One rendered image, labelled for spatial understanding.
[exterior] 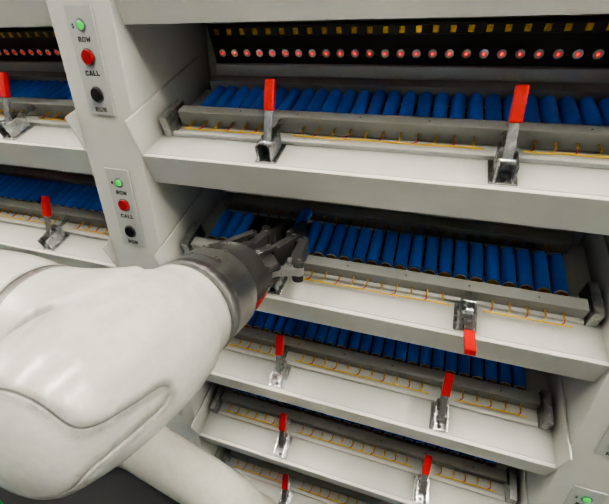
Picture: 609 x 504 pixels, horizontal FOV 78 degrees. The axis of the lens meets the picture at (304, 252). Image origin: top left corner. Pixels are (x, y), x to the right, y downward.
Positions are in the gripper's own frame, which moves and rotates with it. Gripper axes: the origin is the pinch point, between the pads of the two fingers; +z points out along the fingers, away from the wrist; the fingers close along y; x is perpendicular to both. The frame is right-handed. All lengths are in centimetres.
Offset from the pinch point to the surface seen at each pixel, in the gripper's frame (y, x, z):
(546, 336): -35.0, 7.7, -2.5
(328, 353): -6.5, 21.9, 4.4
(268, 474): 7, 63, 11
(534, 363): -34.4, 11.4, -3.1
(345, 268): -8.9, 3.8, -0.5
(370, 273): -12.6, 3.9, -0.7
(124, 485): 48, 81, 8
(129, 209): 23.0, -2.3, -6.2
